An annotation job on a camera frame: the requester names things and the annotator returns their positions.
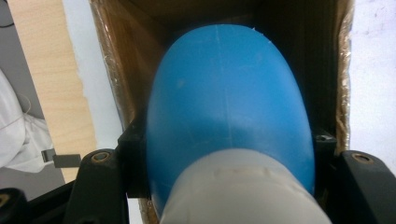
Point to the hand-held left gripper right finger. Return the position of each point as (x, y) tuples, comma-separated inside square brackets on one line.
[(325, 168)]

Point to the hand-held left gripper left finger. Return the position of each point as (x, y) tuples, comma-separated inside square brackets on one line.
[(132, 161)]

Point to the blue cardboard box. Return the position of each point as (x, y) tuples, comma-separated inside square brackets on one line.
[(124, 62)]

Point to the blue plastic bottle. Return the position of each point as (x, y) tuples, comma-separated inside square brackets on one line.
[(230, 102)]

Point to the white paper sheet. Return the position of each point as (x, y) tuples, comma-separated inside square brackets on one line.
[(93, 77)]

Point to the white cloth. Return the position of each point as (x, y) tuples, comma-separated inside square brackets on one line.
[(18, 140)]

